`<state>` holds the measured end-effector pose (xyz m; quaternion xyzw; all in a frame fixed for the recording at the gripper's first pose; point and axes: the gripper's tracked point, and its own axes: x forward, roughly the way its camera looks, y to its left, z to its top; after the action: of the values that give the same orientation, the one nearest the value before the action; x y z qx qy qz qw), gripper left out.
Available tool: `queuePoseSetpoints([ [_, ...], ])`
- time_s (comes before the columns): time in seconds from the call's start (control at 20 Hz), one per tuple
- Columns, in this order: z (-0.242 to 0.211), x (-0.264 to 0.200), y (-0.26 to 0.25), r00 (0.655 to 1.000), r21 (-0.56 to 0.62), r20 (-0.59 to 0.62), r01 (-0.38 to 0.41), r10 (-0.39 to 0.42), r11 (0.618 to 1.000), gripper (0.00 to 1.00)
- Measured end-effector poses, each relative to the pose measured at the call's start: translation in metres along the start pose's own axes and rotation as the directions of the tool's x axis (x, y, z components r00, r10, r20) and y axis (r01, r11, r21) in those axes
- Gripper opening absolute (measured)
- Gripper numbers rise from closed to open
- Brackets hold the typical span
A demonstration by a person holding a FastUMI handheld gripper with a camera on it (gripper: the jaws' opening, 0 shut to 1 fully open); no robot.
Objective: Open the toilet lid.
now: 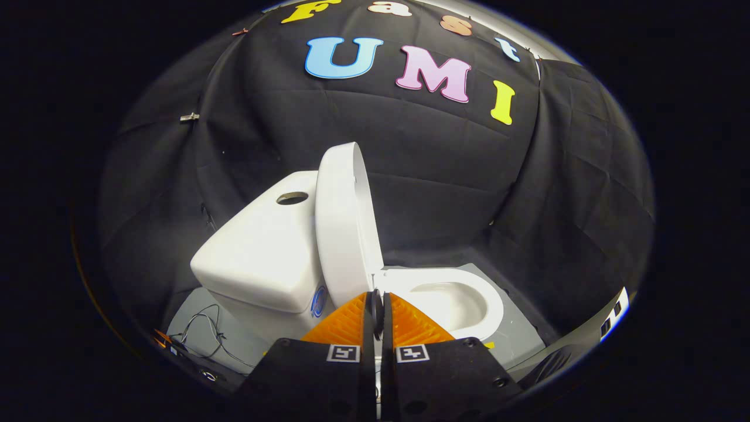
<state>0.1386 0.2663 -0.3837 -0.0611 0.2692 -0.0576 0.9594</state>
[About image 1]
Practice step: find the black backdrop cloth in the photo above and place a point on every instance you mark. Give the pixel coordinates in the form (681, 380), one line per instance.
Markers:
(439, 176)

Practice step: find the silver metal clip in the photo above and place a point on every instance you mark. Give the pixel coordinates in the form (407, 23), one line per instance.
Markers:
(189, 117)

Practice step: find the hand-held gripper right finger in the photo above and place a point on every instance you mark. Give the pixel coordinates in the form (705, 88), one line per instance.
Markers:
(388, 351)

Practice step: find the white ceramic toilet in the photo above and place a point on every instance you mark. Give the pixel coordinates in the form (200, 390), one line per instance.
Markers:
(263, 252)

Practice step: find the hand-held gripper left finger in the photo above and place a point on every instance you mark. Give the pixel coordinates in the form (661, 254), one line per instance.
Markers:
(368, 351)

